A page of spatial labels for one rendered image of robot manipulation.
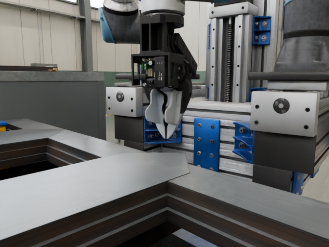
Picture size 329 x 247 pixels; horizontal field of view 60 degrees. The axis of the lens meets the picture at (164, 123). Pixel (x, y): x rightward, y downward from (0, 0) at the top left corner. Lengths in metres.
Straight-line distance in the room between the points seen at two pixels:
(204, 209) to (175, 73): 0.21
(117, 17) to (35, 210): 0.72
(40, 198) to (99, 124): 1.02
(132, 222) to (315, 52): 0.59
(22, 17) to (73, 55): 2.11
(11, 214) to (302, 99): 0.55
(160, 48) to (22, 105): 0.86
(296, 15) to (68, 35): 10.87
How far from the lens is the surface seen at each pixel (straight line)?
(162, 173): 0.47
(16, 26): 10.55
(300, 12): 0.81
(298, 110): 0.65
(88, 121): 1.38
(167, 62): 0.47
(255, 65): 1.03
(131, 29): 1.00
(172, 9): 0.49
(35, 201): 0.41
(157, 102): 0.53
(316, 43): 0.80
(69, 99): 1.33
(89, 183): 0.45
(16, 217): 0.37
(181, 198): 0.43
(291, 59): 0.79
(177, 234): 0.68
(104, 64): 12.38
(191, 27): 12.08
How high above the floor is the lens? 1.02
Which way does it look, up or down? 9 degrees down
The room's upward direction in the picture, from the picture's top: straight up
